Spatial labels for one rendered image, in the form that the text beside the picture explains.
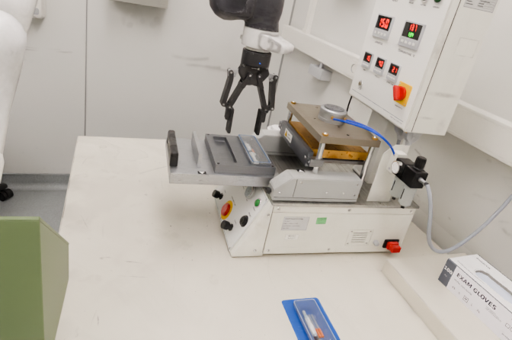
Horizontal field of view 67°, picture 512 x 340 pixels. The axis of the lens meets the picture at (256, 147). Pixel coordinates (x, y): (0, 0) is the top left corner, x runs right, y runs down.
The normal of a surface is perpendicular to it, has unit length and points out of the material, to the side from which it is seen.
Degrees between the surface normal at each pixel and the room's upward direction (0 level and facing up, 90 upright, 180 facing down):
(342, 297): 0
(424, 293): 0
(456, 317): 0
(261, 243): 90
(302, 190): 90
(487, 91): 90
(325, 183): 90
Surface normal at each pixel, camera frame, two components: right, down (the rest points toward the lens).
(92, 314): 0.18, -0.90
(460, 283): -0.91, -0.01
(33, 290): 0.26, 0.43
